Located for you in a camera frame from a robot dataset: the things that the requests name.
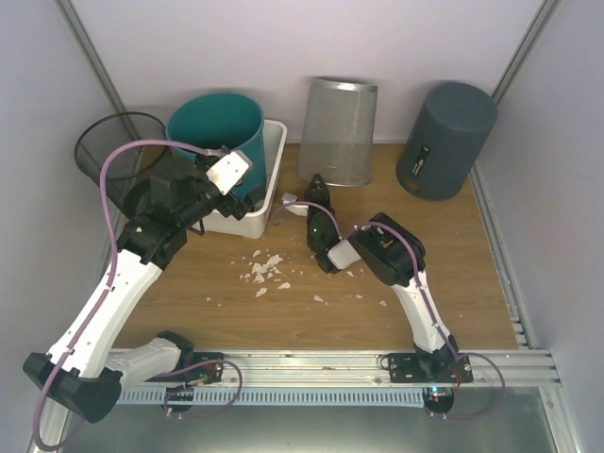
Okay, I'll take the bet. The dark grey cylindrical bin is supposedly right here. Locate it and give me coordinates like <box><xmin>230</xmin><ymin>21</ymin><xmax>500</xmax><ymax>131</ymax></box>
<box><xmin>395</xmin><ymin>81</ymin><xmax>498</xmax><ymax>201</ymax></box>

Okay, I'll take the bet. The aluminium frame post right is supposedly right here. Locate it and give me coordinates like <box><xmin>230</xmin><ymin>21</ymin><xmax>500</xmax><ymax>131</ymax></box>
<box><xmin>492</xmin><ymin>0</ymin><xmax>562</xmax><ymax>105</ymax></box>

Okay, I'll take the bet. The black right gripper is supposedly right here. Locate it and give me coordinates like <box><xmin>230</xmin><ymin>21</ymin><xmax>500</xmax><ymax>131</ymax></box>
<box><xmin>304</xmin><ymin>175</ymin><xmax>331</xmax><ymax>248</ymax></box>

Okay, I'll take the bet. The teal plastic bin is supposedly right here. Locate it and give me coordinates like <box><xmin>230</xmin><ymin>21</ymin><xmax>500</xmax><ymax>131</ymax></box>
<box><xmin>166</xmin><ymin>92</ymin><xmax>267</xmax><ymax>198</ymax></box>

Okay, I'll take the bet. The aluminium front rail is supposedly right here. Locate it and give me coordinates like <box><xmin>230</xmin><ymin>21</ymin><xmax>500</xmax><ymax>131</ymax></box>
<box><xmin>108</xmin><ymin>347</ymin><xmax>562</xmax><ymax>389</ymax></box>

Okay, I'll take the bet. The aluminium frame post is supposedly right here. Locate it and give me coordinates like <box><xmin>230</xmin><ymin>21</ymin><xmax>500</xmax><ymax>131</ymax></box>
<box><xmin>492</xmin><ymin>0</ymin><xmax>562</xmax><ymax>105</ymax></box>
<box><xmin>54</xmin><ymin>0</ymin><xmax>126</xmax><ymax>113</ymax></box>

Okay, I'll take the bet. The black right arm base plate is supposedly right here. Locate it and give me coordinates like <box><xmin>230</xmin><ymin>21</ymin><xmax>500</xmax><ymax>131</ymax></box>
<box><xmin>377</xmin><ymin>352</ymin><xmax>474</xmax><ymax>384</ymax></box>

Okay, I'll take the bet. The silver mesh metal bin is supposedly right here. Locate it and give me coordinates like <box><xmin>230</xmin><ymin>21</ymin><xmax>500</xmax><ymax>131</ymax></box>
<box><xmin>296</xmin><ymin>76</ymin><xmax>378</xmax><ymax>187</ymax></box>

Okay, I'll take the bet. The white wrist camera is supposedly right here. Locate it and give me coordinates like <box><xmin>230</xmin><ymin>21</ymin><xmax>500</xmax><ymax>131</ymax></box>
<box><xmin>281</xmin><ymin>193</ymin><xmax>309</xmax><ymax>217</ymax></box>
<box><xmin>206</xmin><ymin>150</ymin><xmax>253</xmax><ymax>195</ymax></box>

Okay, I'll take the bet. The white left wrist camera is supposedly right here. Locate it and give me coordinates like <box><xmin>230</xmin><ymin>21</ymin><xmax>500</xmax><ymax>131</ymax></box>
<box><xmin>206</xmin><ymin>150</ymin><xmax>253</xmax><ymax>195</ymax></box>

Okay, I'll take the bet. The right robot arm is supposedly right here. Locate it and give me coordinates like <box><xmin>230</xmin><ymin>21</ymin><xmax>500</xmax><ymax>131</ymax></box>
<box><xmin>303</xmin><ymin>174</ymin><xmax>459</xmax><ymax>382</ymax></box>

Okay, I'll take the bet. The grey slotted cable duct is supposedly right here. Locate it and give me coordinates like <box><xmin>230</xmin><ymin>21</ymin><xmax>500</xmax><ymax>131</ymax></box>
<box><xmin>115</xmin><ymin>386</ymin><xmax>426</xmax><ymax>408</ymax></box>

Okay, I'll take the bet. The black wire mesh bin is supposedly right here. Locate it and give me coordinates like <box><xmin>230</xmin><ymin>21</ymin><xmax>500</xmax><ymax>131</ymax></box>
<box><xmin>74</xmin><ymin>110</ymin><xmax>172</xmax><ymax>217</ymax></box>

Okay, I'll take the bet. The aluminium frame post left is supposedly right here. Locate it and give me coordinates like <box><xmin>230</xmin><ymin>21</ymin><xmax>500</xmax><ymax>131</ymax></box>
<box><xmin>54</xmin><ymin>0</ymin><xmax>126</xmax><ymax>113</ymax></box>

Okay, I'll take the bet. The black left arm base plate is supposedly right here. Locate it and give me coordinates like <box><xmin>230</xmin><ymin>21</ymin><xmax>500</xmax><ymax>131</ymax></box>
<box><xmin>165</xmin><ymin>352</ymin><xmax>225</xmax><ymax>385</ymax></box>

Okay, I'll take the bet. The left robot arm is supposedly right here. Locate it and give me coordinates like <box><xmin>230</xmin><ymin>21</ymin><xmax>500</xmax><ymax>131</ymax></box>
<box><xmin>23</xmin><ymin>151</ymin><xmax>253</xmax><ymax>423</ymax></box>

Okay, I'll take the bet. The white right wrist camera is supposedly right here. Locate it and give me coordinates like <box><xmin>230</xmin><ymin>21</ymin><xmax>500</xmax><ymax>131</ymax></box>
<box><xmin>281</xmin><ymin>193</ymin><xmax>309</xmax><ymax>217</ymax></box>

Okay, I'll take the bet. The white plastic tub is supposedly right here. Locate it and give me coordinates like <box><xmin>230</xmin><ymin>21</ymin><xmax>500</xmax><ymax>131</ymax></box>
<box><xmin>197</xmin><ymin>119</ymin><xmax>289</xmax><ymax>240</ymax></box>

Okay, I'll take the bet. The white plastic shard pile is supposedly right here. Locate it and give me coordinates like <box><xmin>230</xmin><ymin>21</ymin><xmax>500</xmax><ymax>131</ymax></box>
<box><xmin>239</xmin><ymin>249</ymin><xmax>283</xmax><ymax>283</ymax></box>

